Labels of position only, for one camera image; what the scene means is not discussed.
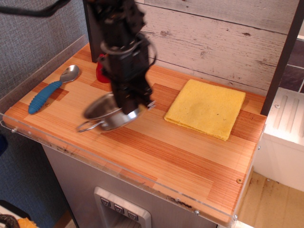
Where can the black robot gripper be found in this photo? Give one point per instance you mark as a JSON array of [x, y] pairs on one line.
[[127, 70]]

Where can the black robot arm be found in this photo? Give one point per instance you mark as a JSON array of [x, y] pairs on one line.
[[120, 22]]

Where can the clear acrylic edge guard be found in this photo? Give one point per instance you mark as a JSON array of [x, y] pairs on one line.
[[193, 170]]

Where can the stainless steel two-handled pan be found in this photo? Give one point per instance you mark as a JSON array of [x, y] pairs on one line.
[[105, 114]]

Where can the yellow folded cloth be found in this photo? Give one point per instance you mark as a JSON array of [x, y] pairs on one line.
[[206, 108]]

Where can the dark right vertical post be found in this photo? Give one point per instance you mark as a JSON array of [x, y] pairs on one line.
[[285, 55]]

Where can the white toy sink unit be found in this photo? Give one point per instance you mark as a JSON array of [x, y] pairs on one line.
[[280, 154]]

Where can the grey toy fridge cabinet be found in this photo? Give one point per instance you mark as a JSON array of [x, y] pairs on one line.
[[78, 181]]

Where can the red plastic strawberry toy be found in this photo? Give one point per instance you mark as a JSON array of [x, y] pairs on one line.
[[99, 71]]

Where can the dark vertical post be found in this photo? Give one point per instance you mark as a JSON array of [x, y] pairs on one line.
[[285, 55], [94, 32]]

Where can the yellow object bottom left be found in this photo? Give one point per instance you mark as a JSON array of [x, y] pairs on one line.
[[26, 223]]

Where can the blue-handled metal spoon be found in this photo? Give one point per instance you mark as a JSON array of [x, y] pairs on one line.
[[70, 74]]

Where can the dark left vertical post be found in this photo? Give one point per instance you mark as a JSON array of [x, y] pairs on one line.
[[94, 32]]

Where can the silver dispenser panel with buttons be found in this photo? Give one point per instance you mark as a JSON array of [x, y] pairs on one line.
[[117, 212]]

